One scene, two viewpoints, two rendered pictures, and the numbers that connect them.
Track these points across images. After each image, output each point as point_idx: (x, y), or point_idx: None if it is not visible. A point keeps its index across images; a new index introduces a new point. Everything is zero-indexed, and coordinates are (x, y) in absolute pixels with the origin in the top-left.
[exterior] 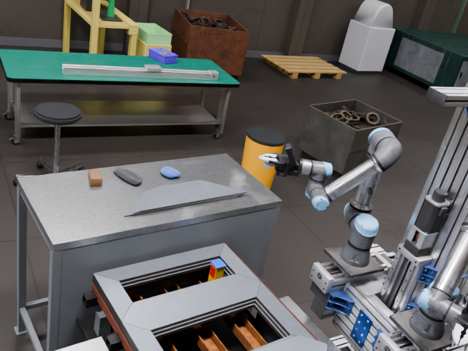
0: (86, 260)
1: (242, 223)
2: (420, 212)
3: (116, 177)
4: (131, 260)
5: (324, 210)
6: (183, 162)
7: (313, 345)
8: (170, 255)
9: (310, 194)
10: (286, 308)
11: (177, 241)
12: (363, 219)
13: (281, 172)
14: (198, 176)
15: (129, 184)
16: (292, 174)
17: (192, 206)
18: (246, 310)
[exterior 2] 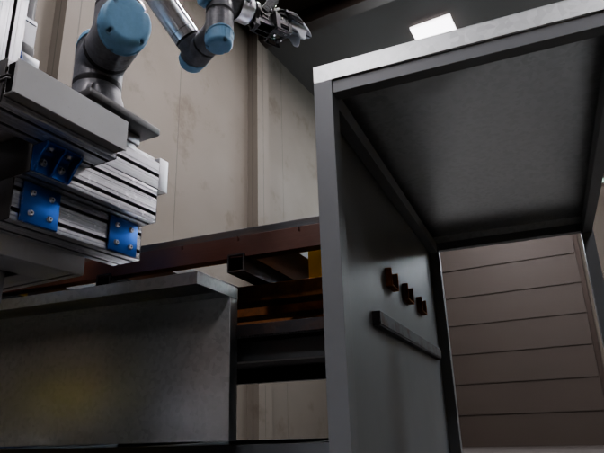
0: (424, 257)
1: (353, 161)
2: (36, 4)
3: (555, 170)
4: (413, 258)
5: (182, 66)
6: (587, 89)
7: None
8: (398, 248)
9: None
10: (180, 239)
11: (394, 220)
12: None
13: (271, 39)
14: (507, 105)
15: (524, 171)
16: (257, 31)
17: (412, 160)
18: (264, 324)
